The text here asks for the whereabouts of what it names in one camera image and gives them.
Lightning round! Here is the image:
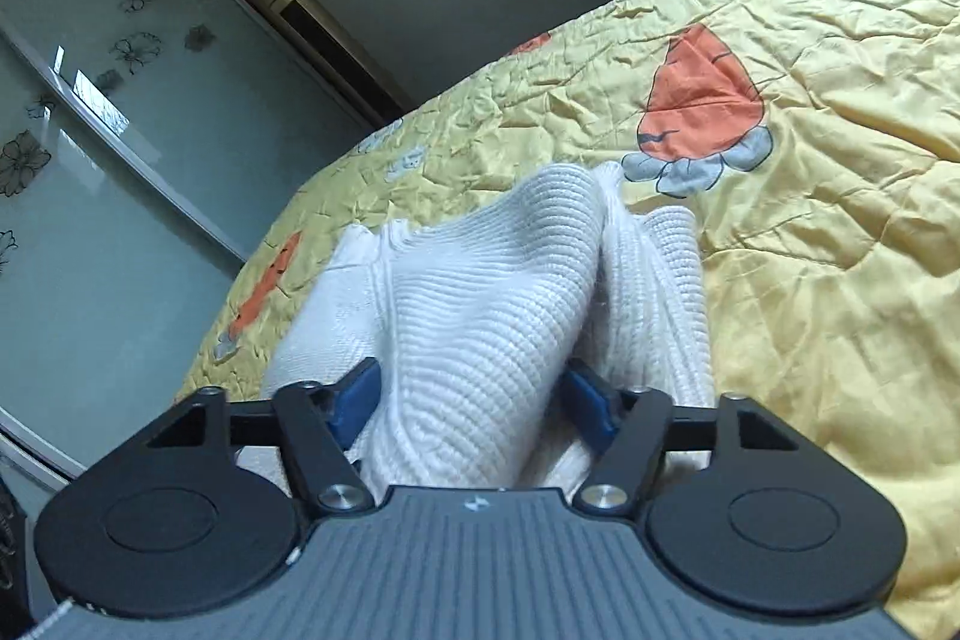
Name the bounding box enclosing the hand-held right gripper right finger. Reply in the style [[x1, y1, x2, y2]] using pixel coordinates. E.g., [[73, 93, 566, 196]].
[[558, 359, 797, 513]]

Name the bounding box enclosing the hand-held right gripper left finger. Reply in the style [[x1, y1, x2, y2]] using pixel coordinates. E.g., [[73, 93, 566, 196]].
[[144, 356, 385, 515]]

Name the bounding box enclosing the white knit sweater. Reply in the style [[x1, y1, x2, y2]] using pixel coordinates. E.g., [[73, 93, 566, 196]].
[[259, 160, 719, 500]]

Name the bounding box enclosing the frosted glass wardrobe door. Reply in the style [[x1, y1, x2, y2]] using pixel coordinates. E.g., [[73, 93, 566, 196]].
[[0, 0, 377, 262], [0, 36, 252, 472]]

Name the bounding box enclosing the yellow carrot print quilt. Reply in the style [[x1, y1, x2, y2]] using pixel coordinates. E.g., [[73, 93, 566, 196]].
[[171, 0, 960, 640]]

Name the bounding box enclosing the gold standing air conditioner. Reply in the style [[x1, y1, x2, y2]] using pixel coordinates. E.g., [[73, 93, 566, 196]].
[[244, 0, 419, 129]]

